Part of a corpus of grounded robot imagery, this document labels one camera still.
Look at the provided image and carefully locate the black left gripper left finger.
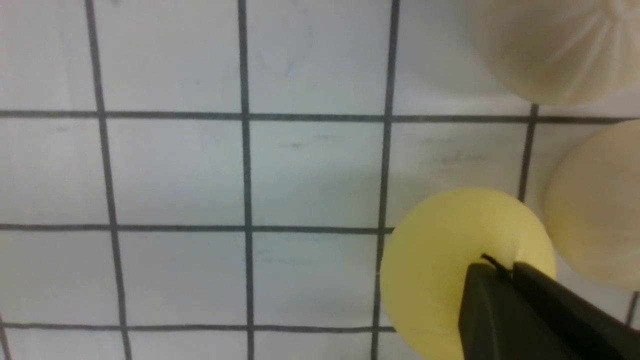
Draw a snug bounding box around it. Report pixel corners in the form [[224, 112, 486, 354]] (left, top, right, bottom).
[[458, 254, 581, 360]]

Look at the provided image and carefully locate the white bun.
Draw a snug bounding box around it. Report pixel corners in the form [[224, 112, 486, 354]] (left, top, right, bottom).
[[474, 0, 640, 106], [543, 120, 640, 291]]

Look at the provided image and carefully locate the white grid tablecloth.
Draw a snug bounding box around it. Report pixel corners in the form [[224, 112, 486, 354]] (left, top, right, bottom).
[[0, 0, 639, 360]]

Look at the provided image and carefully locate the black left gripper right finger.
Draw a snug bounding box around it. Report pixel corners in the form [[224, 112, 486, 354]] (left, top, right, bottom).
[[512, 262, 640, 360]]

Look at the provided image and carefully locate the yellow bun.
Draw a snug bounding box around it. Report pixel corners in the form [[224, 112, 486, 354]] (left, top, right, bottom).
[[380, 187, 557, 360]]

